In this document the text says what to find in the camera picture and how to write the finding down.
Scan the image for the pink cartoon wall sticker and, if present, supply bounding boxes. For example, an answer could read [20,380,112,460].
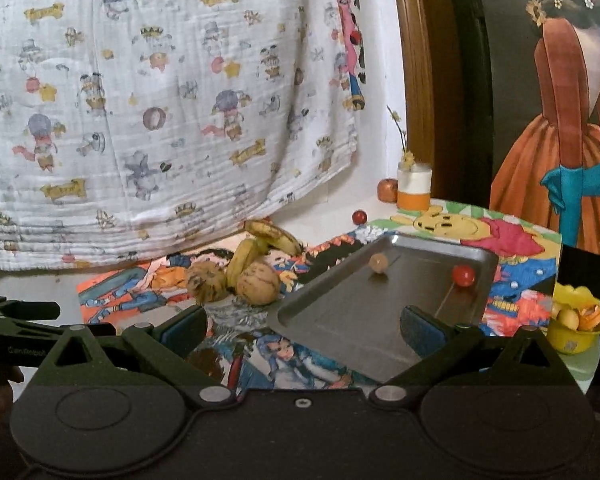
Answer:
[330,0,368,112]

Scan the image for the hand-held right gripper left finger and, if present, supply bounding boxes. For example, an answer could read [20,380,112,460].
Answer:
[32,304,237,409]

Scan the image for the orange peel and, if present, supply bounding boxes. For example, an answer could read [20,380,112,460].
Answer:
[576,299,600,332]

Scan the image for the metal tray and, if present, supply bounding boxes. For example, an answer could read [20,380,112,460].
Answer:
[269,232,500,385]

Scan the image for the spotted yellow banana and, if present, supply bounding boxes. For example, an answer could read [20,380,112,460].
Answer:
[243,218,306,257]

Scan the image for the white and orange jar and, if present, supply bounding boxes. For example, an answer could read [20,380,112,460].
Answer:
[396,164,433,212]

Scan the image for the brown wooden door frame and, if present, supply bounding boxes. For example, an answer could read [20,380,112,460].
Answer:
[389,0,452,202]

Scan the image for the pale green plastic stool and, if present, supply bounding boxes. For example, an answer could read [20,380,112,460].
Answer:
[555,340,600,396]

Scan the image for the striped brown round fruit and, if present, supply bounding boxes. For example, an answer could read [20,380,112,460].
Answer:
[185,260,228,305]

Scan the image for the dried yellow flower twig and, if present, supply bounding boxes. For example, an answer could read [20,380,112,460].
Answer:
[386,105,417,171]

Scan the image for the yellow bowl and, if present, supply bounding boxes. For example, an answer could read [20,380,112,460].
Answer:
[547,282,600,356]

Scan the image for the colourful cartoon printed mat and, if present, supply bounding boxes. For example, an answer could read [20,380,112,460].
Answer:
[76,199,563,391]

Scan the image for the white cartoon printed blanket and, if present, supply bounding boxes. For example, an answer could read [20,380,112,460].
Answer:
[0,0,361,271]

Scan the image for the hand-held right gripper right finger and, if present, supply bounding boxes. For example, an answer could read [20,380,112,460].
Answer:
[369,305,580,407]

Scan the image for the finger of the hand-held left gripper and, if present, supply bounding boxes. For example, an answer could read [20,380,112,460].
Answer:
[0,297,62,322]
[0,319,73,342]

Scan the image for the wall poster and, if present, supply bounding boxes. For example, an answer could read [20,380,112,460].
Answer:
[472,0,600,257]

